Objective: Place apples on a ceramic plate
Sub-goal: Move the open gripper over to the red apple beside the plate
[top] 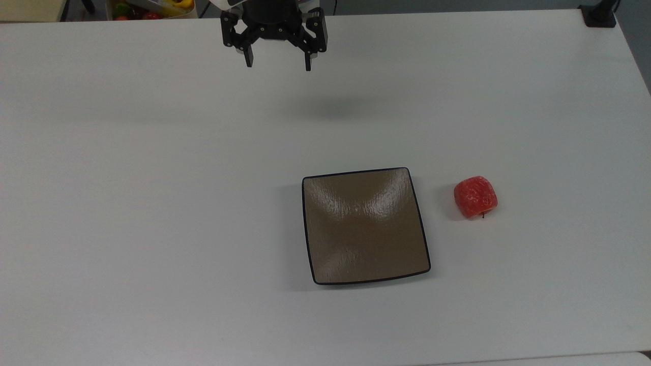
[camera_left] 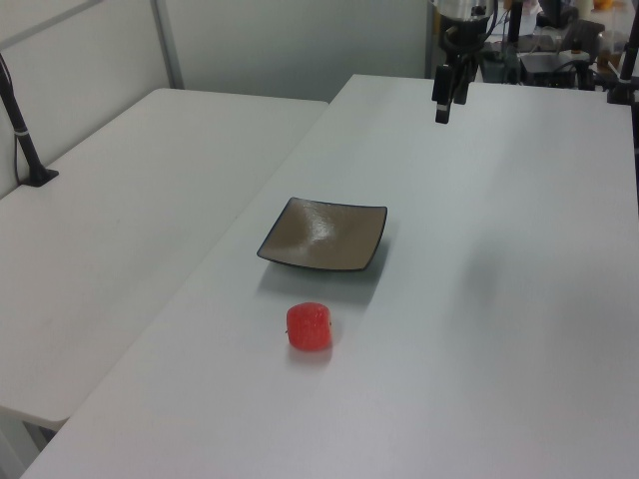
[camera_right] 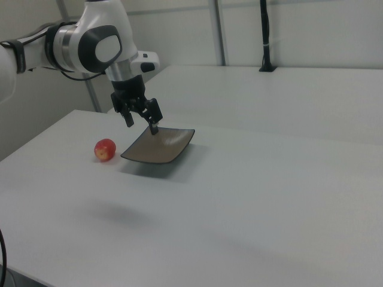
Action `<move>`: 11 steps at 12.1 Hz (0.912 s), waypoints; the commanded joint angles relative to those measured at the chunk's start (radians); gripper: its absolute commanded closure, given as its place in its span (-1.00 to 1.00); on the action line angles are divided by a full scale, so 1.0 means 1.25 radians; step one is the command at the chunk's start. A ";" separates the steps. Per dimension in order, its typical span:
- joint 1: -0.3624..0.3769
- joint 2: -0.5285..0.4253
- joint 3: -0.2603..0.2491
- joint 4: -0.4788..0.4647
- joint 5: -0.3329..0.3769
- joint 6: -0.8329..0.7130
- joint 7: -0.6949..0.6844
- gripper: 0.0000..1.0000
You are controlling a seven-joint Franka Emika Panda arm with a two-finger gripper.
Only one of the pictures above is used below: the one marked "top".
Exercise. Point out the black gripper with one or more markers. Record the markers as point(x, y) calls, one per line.
point(269, 18)

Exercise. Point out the red apple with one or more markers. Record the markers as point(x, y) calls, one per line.
point(475, 197)

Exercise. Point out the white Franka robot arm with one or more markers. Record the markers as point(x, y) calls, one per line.
point(224, 3)

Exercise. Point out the square brown ceramic plate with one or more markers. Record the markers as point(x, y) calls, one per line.
point(363, 226)

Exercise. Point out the yellow toy pepper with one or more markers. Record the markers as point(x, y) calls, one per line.
point(179, 4)

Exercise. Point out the box of toy vegetables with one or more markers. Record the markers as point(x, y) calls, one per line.
point(152, 12)

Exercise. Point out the red toy tomato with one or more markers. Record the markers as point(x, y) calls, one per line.
point(151, 16)

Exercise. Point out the green toy vegetable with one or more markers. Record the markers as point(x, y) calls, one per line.
point(121, 10)

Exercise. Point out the beige wooden desk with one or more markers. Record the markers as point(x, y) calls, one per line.
point(30, 9)

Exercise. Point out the black clamp mount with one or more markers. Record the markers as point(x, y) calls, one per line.
point(599, 14)

